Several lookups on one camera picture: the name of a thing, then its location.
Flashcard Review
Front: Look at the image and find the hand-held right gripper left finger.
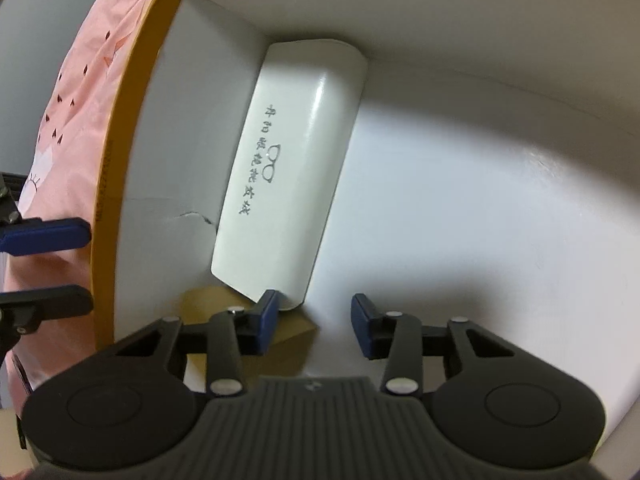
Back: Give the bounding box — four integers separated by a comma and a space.
115, 289, 280, 400

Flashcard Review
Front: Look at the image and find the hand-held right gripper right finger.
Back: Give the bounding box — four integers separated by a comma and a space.
351, 292, 516, 398

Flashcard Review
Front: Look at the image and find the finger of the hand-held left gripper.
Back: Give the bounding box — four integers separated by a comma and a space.
0, 284, 95, 356
0, 174, 92, 257

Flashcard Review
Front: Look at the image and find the white glasses case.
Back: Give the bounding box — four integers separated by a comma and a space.
210, 39, 370, 311

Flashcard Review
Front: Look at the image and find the white cardboard box orange rim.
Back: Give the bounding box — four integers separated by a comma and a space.
90, 0, 640, 461

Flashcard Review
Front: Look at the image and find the tan paper card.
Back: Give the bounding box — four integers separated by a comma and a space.
180, 286, 317, 396

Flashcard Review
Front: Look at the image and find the pink cloud print blanket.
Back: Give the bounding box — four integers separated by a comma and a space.
0, 0, 171, 480

